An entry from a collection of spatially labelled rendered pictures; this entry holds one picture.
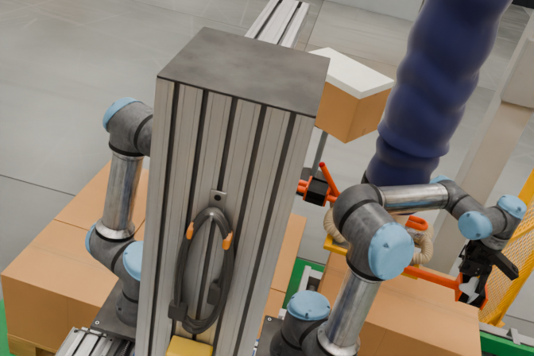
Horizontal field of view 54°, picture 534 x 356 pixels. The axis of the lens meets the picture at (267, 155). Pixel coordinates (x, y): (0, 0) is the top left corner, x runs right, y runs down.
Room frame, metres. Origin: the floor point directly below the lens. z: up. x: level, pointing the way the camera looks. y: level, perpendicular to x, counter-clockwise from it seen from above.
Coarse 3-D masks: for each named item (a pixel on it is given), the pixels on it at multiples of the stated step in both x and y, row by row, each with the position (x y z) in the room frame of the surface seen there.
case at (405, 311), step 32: (320, 288) 1.47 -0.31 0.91; (384, 288) 1.50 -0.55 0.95; (416, 288) 1.54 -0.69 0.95; (448, 288) 1.58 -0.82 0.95; (384, 320) 1.34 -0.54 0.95; (416, 320) 1.38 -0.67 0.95; (448, 320) 1.41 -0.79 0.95; (384, 352) 1.31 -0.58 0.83; (416, 352) 1.29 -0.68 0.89; (448, 352) 1.27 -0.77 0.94; (480, 352) 1.30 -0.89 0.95
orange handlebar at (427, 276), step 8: (304, 184) 1.60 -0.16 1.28; (328, 200) 1.54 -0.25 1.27; (416, 216) 1.54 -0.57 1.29; (408, 224) 1.49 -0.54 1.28; (416, 224) 1.49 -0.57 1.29; (424, 224) 1.50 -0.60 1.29; (408, 272) 1.25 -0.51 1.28; (416, 272) 1.25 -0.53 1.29; (424, 272) 1.26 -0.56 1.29; (432, 280) 1.24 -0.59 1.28; (440, 280) 1.24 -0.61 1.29; (448, 280) 1.24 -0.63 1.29; (456, 288) 1.23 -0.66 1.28
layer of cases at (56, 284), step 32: (96, 192) 2.17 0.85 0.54; (64, 224) 1.88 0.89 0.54; (288, 224) 2.26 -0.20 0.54; (32, 256) 1.64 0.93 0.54; (64, 256) 1.68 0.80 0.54; (288, 256) 2.01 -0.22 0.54; (32, 288) 1.49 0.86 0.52; (64, 288) 1.51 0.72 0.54; (96, 288) 1.54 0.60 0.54; (32, 320) 1.49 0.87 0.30; (64, 320) 1.47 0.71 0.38
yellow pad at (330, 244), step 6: (330, 240) 1.45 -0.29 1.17; (324, 246) 1.42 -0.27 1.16; (330, 246) 1.42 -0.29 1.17; (336, 246) 1.43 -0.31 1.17; (342, 246) 1.43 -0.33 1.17; (348, 246) 1.44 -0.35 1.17; (336, 252) 1.41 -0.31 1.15; (342, 252) 1.41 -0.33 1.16; (414, 264) 1.42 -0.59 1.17; (408, 276) 1.37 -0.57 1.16
